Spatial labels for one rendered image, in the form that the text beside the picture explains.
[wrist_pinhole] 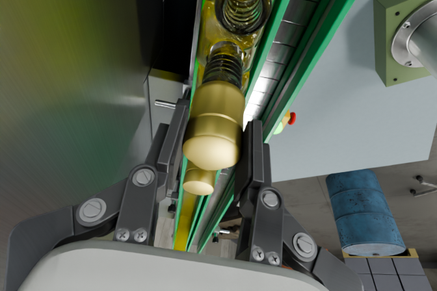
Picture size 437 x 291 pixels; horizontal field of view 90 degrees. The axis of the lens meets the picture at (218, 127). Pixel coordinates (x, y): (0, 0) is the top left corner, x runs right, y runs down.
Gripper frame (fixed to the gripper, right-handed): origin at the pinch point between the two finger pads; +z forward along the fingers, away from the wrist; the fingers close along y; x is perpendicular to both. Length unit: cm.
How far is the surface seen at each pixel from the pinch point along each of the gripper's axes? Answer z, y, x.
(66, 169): 1.7, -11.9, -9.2
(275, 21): 22.9, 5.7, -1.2
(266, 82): 31.4, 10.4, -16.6
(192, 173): 4.1, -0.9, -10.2
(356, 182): 117, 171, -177
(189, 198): 31, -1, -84
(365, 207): 90, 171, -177
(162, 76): 31.9, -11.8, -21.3
